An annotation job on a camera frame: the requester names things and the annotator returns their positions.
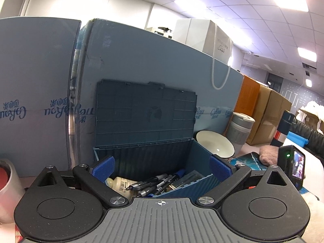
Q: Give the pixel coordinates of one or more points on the pink fuzzy cloth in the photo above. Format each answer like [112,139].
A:
[268,154]

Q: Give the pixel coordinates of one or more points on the printed colourful mat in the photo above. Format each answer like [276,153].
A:
[244,160]

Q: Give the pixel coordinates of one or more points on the large blue box with label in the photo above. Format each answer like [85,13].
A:
[35,81]

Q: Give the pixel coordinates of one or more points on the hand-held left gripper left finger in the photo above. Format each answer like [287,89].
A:
[104,169]

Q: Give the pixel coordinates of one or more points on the brown cardboard box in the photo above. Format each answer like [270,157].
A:
[260,111]
[277,111]

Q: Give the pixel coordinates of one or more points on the blue cap marker pen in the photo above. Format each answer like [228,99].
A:
[179,174]

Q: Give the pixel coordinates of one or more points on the cream glue bottle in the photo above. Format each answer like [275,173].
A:
[119,183]

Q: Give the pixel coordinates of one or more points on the blue plastic item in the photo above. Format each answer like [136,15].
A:
[298,138]

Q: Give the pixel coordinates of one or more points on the white bowl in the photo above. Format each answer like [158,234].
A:
[215,143]

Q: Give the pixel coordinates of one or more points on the black sofa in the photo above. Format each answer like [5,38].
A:
[313,139]

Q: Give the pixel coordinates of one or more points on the white box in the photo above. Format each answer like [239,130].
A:
[189,31]

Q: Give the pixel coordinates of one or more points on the white paper bag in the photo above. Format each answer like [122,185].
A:
[220,43]

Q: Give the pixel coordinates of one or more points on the dark blue plastic storage box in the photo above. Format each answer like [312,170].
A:
[141,116]

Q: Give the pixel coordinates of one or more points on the large blue cardboard box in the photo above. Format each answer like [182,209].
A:
[151,58]

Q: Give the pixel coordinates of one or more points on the dark blue bottle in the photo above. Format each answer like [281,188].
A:
[283,126]

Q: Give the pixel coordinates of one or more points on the clear plastic case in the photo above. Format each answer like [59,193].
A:
[189,179]

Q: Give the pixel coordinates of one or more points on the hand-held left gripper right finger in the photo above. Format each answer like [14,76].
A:
[219,169]

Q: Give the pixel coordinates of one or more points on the grey and white cup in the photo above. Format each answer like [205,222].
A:
[239,129]

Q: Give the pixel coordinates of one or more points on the black marker pen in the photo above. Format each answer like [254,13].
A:
[146,181]
[154,188]

